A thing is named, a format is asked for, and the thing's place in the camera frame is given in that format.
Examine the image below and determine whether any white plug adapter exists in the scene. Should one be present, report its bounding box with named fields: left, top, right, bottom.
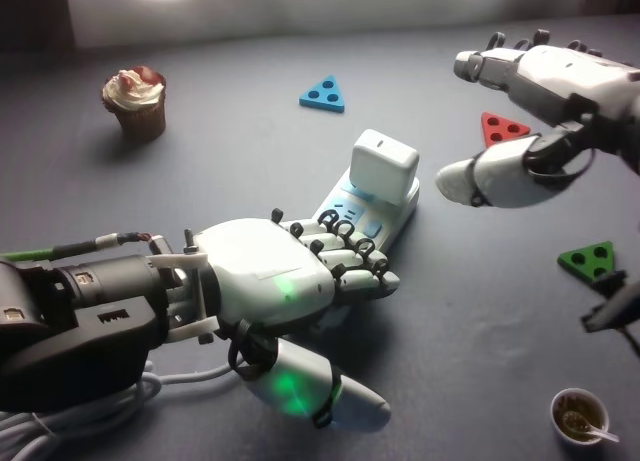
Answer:
left=348, top=129, right=420, bottom=207

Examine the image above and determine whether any small white bowl of soup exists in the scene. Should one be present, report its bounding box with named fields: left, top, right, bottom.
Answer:
left=550, top=387, right=611, bottom=446

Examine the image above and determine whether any small white spoon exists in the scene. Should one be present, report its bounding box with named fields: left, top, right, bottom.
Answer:
left=562, top=410, right=620, bottom=443

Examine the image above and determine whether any brown board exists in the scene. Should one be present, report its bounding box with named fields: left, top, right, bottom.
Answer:
left=0, top=0, right=76, bottom=52

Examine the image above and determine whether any green triangle block with holes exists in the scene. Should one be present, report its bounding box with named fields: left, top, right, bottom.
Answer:
left=557, top=240, right=616, bottom=282

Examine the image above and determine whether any grey table cloth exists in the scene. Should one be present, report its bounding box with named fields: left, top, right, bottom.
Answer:
left=0, top=15, right=640, bottom=461

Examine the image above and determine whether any blue triangle block with holes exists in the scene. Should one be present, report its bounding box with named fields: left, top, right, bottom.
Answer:
left=298, top=74, right=347, bottom=115

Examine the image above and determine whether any chocolate cupcake with cream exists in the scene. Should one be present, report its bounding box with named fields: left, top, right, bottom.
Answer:
left=101, top=65, right=168, bottom=141

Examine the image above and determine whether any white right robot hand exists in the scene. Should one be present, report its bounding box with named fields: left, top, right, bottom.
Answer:
left=434, top=29, right=640, bottom=210

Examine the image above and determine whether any white power strip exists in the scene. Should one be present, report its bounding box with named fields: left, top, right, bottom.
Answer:
left=299, top=174, right=421, bottom=335

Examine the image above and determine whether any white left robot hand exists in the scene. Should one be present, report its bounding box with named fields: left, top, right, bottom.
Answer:
left=191, top=208, right=402, bottom=431

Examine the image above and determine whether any white power strip cable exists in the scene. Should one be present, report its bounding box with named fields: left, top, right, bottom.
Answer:
left=0, top=359, right=251, bottom=461

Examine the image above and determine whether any red triangle block with holes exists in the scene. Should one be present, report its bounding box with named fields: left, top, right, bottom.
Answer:
left=480, top=111, right=531, bottom=148

